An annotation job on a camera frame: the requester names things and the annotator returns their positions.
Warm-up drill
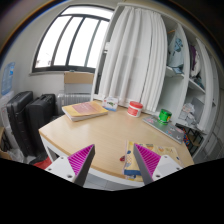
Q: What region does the wide white curtain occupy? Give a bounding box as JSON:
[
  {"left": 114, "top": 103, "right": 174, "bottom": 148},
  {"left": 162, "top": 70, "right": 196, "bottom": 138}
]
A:
[{"left": 97, "top": 5, "right": 168, "bottom": 113}]

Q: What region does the blue wall poster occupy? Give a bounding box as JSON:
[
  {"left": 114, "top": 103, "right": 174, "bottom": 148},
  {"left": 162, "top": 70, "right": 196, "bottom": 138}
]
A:
[{"left": 0, "top": 61, "right": 16, "bottom": 97}]

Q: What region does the small white card box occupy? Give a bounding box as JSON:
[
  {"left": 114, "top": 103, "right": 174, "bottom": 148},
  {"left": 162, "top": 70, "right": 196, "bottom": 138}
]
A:
[{"left": 101, "top": 96, "right": 120, "bottom": 112}]

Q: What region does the brown cardboard box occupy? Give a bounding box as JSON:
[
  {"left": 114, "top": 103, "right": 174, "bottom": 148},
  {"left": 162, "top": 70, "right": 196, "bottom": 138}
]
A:
[{"left": 63, "top": 70, "right": 95, "bottom": 85}]

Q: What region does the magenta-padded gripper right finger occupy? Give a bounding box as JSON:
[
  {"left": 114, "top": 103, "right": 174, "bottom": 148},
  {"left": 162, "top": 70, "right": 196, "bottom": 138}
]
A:
[{"left": 133, "top": 143, "right": 184, "bottom": 186}]

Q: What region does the small wooden stool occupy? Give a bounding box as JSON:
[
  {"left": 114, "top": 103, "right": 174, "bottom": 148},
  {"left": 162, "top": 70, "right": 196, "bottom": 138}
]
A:
[{"left": 181, "top": 126, "right": 202, "bottom": 152}]

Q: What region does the dark-framed window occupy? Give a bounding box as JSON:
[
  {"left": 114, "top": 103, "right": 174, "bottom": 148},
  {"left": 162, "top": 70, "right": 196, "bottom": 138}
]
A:
[{"left": 31, "top": 4, "right": 115, "bottom": 75}]

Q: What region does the yellow patterned towel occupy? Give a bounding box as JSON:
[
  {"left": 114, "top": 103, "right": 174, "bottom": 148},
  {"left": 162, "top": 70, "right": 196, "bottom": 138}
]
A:
[{"left": 123, "top": 139, "right": 184, "bottom": 183}]

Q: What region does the white radiator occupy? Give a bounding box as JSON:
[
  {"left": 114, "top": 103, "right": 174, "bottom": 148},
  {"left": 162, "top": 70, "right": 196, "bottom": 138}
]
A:
[{"left": 55, "top": 92, "right": 93, "bottom": 116}]

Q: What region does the white shelf unit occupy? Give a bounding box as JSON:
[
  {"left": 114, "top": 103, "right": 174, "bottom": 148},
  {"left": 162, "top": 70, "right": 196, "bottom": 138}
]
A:
[{"left": 159, "top": 14, "right": 222, "bottom": 158}]

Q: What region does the green jar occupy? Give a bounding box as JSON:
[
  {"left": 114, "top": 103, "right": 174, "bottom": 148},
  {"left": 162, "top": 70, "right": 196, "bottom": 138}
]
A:
[{"left": 158, "top": 108, "right": 173, "bottom": 125}]

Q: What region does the white jar with red lid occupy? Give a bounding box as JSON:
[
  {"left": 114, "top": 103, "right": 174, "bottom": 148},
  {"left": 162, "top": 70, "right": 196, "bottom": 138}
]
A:
[{"left": 126, "top": 100, "right": 144, "bottom": 118}]

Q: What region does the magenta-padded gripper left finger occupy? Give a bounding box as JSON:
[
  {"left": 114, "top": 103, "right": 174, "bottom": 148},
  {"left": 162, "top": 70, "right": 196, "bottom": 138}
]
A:
[{"left": 44, "top": 143, "right": 97, "bottom": 188}]

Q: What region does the thick yellow book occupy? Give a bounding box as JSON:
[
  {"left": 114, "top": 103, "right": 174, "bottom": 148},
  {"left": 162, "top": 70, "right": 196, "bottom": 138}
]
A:
[{"left": 61, "top": 100, "right": 110, "bottom": 123}]

